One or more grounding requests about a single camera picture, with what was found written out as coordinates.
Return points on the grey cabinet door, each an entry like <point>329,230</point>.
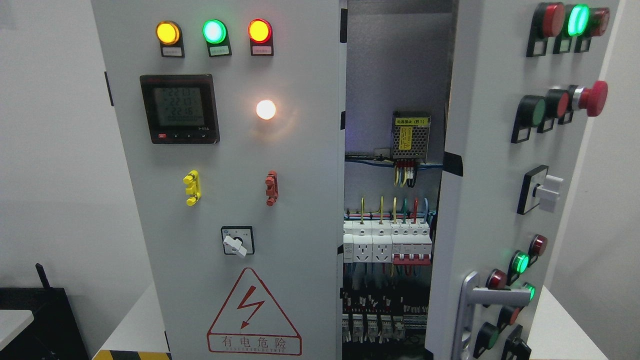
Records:
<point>509,112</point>
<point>296,240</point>

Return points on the red terminal clip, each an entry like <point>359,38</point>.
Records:
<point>272,189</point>

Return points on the white glowing indicator lamp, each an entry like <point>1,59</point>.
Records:
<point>266,109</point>

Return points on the white socket breaker row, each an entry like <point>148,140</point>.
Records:
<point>387,242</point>

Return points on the metal mesh power supply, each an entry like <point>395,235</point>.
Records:
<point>410,130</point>

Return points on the yellow terminal clip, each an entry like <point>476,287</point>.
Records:
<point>193,187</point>

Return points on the relay terminal block row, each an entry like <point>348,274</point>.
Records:
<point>378,316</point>

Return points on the black digital power meter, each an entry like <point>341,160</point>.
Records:
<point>180,108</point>

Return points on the red triangle warning sticker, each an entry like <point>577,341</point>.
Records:
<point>251,321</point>

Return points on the red indicator lamp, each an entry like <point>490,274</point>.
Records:
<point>261,37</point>

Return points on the green indicator lamp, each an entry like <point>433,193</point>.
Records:
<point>216,38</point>

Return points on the yellow indicator lamp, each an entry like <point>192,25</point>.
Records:
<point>170,38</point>

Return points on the red emergency stop button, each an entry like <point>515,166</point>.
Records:
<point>591,99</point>

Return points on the black box with antenna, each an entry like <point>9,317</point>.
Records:
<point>53,334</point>

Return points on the white rotary selector switch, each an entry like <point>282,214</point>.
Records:
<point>238,240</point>

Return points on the silver door handle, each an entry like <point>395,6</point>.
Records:
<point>467,341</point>

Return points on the white selector switch right door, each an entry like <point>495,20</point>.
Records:
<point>539,189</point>

